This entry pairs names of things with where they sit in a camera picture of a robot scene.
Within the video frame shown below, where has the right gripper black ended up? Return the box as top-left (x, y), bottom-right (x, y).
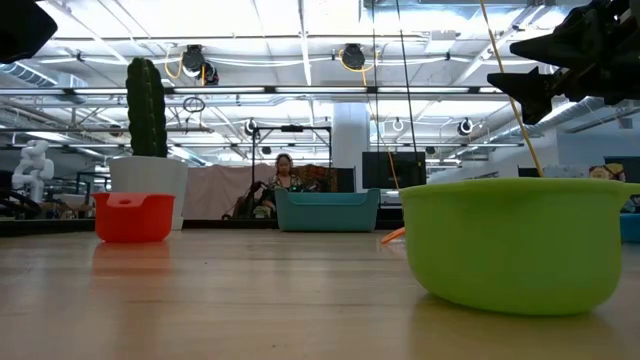
top-left (487, 0), bottom-right (640, 126)

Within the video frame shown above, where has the light blue measuring cup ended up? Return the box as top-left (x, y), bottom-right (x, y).
top-left (619, 213), bottom-right (640, 244)

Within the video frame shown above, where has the green measuring cup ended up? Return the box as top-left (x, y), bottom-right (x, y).
top-left (398, 177), bottom-right (640, 317)

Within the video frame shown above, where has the red measuring cup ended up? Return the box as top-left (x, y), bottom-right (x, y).
top-left (92, 192), bottom-right (177, 245)

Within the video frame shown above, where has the orange measuring cup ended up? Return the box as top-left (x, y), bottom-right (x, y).
top-left (380, 226), bottom-right (407, 246)

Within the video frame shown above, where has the teal plastic basket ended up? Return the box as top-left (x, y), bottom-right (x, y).
top-left (273, 187), bottom-right (382, 233)

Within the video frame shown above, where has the colourful poster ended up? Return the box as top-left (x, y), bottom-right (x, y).
top-left (588, 163), bottom-right (626, 182)

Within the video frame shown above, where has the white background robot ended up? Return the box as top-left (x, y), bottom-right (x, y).
top-left (10, 139), bottom-right (55, 204)

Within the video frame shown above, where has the green cactus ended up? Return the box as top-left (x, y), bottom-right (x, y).
top-left (125, 56), bottom-right (169, 159)

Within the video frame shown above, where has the black monitor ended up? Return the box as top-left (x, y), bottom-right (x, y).
top-left (361, 151), bottom-right (428, 191)

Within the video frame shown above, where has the white plant pot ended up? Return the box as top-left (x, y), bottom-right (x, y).
top-left (108, 155), bottom-right (190, 231)

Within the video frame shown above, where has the patterned orange tapestry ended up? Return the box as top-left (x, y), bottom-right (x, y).
top-left (294, 164), bottom-right (357, 194)

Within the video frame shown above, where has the beige cloth partition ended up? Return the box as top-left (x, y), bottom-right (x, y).
top-left (182, 163), bottom-right (281, 220)

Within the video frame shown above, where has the person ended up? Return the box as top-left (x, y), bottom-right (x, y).
top-left (260, 152), bottom-right (307, 220)

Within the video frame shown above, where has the silver ventilation duct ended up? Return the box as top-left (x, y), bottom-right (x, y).
top-left (492, 97), bottom-right (640, 144)

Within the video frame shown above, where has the yellow hanging cable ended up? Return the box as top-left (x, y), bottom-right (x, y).
top-left (478, 0), bottom-right (545, 179)

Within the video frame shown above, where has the black hanging cable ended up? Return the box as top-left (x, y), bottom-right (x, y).
top-left (396, 0), bottom-right (420, 174)

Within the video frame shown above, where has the black aluminium table frame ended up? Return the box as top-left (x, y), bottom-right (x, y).
top-left (0, 217), bottom-right (405, 238)

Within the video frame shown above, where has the black stand frame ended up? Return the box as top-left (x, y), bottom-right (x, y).
top-left (251, 124), bottom-right (333, 194)

